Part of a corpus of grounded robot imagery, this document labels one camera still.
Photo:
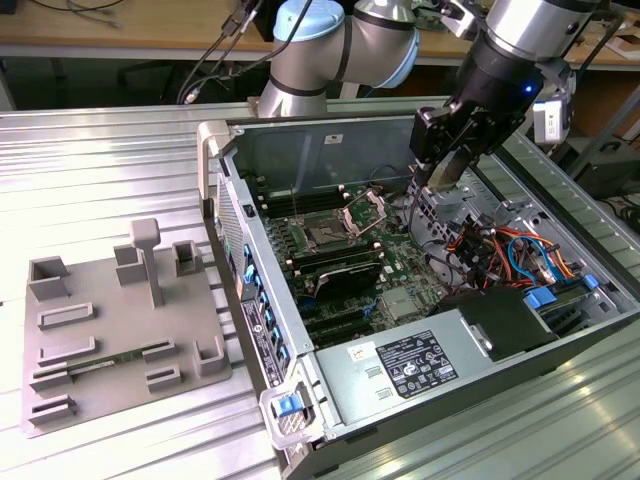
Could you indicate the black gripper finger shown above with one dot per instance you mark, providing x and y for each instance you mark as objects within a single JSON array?
[
  {"x": 432, "y": 135},
  {"x": 495, "y": 132}
]

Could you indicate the silver square CPU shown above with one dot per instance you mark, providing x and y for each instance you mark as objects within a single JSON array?
[{"x": 447, "y": 172}]

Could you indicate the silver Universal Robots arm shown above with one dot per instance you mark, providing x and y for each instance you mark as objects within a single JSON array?
[{"x": 375, "y": 50}]

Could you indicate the black RAM slot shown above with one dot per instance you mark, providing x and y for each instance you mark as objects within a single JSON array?
[
  {"x": 305, "y": 192},
  {"x": 307, "y": 204}
]

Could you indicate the CPU socket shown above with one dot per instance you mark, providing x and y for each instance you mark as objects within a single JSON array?
[{"x": 325, "y": 231}]

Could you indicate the black expansion slot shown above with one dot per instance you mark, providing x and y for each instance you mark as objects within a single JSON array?
[
  {"x": 342, "y": 336},
  {"x": 335, "y": 320}
]

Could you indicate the silver metal drive cage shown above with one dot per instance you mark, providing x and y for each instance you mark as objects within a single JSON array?
[{"x": 440, "y": 210}]

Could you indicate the open PC case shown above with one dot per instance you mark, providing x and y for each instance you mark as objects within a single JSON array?
[{"x": 350, "y": 135}]

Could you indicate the black box under desk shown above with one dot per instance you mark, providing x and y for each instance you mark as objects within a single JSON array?
[{"x": 610, "y": 172}]

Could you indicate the green motherboard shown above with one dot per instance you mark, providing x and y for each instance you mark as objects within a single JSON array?
[{"x": 400, "y": 260}]

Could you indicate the installed black RAM stick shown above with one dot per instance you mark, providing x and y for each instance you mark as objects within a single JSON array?
[{"x": 332, "y": 252}]

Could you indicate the black graphics card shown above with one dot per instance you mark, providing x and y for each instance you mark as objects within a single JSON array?
[{"x": 345, "y": 282}]

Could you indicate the silver chipset heatsink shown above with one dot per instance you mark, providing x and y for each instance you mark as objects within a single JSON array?
[{"x": 400, "y": 304}]

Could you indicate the small blue plastic clip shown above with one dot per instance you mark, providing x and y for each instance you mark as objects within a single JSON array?
[{"x": 590, "y": 282}]

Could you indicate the blue card retainer tab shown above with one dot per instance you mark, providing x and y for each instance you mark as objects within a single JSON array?
[{"x": 252, "y": 278}]

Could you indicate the silver power supply unit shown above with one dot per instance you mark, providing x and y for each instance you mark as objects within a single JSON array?
[{"x": 350, "y": 390}]

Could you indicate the blue case latch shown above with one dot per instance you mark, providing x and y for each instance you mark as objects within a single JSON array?
[{"x": 286, "y": 405}]

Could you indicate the long wooden desk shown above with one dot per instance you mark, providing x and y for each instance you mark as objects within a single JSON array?
[{"x": 125, "y": 25}]

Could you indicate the grey plastic parts rack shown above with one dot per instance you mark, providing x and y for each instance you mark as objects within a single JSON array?
[{"x": 125, "y": 320}]

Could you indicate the green RAM stick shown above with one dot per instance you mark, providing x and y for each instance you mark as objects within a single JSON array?
[{"x": 107, "y": 361}]

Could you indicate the white wrist camera with mount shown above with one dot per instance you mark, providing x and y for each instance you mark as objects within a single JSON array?
[{"x": 550, "y": 117}]

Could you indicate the wooden desk with white frame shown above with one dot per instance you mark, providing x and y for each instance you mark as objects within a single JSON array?
[{"x": 437, "y": 47}]

